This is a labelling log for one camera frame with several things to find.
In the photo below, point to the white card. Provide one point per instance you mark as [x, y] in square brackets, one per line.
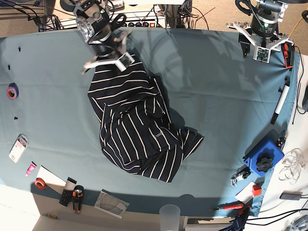
[246, 194]

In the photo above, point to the plastic blister pack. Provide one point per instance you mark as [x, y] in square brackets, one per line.
[18, 148]

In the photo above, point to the teal table cloth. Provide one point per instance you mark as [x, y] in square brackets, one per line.
[229, 100]

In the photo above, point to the metal carabiner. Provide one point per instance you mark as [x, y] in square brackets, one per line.
[241, 175]

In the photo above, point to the orange black clamp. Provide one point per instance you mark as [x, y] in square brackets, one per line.
[288, 51]

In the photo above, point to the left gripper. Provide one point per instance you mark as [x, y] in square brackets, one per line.
[270, 41]

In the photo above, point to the blue box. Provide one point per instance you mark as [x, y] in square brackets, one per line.
[268, 147]

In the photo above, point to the orange black pliers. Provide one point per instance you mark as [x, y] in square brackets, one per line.
[77, 197]

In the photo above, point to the red screwdriver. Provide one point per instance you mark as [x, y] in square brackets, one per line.
[229, 207]

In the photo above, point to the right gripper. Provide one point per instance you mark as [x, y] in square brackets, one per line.
[116, 54]

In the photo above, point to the navy white striped t-shirt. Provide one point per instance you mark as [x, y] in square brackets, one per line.
[136, 131]

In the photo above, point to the pink tube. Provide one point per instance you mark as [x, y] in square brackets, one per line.
[31, 168]

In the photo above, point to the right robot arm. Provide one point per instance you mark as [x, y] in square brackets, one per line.
[98, 30]

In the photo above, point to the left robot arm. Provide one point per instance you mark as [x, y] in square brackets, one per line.
[267, 13]

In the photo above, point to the orange tape roll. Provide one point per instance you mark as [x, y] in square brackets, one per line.
[40, 184]

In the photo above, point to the red cube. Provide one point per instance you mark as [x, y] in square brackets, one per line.
[256, 190]

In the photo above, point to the black star knob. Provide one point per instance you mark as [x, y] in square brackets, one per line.
[264, 164]

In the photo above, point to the purple tape roll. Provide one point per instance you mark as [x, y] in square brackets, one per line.
[12, 91]

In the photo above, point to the blue clamp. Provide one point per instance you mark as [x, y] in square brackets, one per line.
[239, 222]

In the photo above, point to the grey adapter box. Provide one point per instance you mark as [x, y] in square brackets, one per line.
[291, 196]

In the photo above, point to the white paper sheet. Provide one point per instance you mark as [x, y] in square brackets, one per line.
[50, 178]

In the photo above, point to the power strip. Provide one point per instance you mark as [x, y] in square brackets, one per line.
[151, 24]

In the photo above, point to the frosted plastic cup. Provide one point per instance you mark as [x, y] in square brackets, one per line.
[169, 218]

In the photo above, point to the black remote control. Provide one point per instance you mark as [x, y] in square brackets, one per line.
[67, 192]

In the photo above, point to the white black marker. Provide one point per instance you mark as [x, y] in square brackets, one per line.
[283, 94]

